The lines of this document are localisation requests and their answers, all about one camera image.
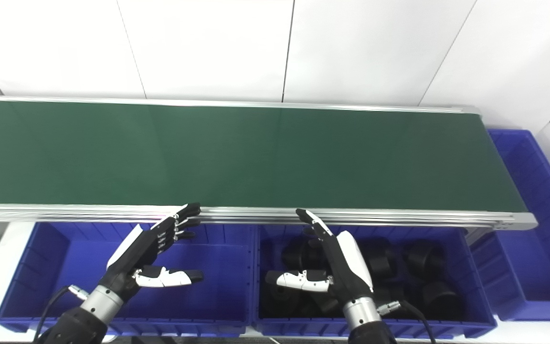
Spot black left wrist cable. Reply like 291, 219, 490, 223
33, 285, 89, 344

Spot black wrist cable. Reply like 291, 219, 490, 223
376, 300, 437, 344
33, 285, 89, 344

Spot blue plastic bin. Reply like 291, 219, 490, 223
254, 224, 497, 339
468, 128, 550, 322
0, 221, 256, 337

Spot green conveyor belt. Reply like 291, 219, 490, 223
0, 100, 529, 213
0, 95, 538, 247

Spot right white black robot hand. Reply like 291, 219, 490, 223
264, 208, 375, 302

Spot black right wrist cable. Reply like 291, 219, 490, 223
376, 300, 437, 344

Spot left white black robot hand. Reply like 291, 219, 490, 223
98, 203, 204, 302

